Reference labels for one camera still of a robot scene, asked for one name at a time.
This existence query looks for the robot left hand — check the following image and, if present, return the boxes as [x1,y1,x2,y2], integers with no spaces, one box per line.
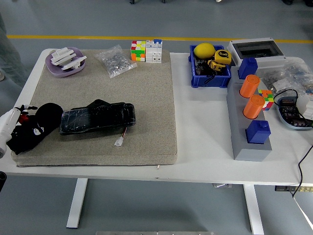
[0,104,38,145]

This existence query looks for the black display panel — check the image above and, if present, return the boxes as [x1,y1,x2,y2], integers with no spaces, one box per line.
[58,99,136,136]

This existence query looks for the purple plastic tray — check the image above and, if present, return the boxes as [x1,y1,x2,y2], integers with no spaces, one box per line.
[45,47,86,78]

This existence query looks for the white table leg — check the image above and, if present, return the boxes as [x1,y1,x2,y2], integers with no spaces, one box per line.
[66,178,88,229]
[243,184,265,235]

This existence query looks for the clear bag of screws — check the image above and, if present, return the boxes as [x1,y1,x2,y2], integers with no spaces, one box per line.
[94,44,138,79]

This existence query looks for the grey-brown mat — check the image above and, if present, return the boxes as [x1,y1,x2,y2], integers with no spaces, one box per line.
[11,48,178,167]

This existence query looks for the large colourful puzzle cube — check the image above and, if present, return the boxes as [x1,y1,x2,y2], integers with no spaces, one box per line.
[130,40,147,62]

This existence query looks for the white blue circuit breaker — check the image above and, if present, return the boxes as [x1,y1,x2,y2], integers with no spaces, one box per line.
[145,38,163,64]

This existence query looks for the dark electronic part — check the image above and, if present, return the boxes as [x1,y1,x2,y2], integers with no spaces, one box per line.
[195,58,208,75]

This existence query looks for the blue plastic bin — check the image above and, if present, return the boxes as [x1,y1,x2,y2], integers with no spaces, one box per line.
[188,44,232,89]

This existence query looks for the yellow lemon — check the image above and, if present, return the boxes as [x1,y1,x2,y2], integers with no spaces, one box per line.
[194,43,216,59]

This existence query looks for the yellow black toy part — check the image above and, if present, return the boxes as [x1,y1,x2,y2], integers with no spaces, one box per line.
[207,60,225,72]

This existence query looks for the yellow black tape measure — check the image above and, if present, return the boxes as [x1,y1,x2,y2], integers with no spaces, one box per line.
[214,49,232,66]

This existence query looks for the grey peg base block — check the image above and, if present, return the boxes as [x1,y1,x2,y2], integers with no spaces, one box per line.
[226,66,273,162]

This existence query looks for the orange plastic cylinder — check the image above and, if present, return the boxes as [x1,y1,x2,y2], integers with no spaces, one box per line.
[242,94,265,120]
[239,74,260,98]

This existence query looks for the blue plastic block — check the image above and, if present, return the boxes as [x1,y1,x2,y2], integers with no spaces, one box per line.
[246,119,271,144]
[238,57,258,80]

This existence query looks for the small colourful puzzle cube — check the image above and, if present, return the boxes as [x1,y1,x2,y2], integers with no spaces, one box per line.
[258,89,274,111]

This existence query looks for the clear bag of metal parts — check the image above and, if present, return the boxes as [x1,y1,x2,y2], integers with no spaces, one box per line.
[256,66,294,95]

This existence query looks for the blue-grey plastic tray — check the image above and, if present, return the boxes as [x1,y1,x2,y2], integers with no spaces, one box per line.
[275,96,313,132]

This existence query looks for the dark circuit boards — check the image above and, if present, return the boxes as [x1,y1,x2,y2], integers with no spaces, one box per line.
[279,97,313,128]

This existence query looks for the black table control box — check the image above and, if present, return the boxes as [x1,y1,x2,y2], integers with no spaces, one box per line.
[274,185,313,193]

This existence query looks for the white translucent plastic piece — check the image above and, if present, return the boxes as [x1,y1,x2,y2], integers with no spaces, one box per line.
[295,94,313,120]

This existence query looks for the clear bag of blue parts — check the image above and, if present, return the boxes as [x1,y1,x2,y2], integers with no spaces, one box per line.
[281,57,313,98]

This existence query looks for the red white wire with connector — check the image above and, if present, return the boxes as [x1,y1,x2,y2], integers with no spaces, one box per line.
[114,126,129,147]

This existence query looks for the grey electrical enclosure box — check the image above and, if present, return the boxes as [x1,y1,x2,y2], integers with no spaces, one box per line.
[226,37,287,69]

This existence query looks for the black cable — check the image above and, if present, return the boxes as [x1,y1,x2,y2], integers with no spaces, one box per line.
[273,89,299,108]
[291,144,313,199]

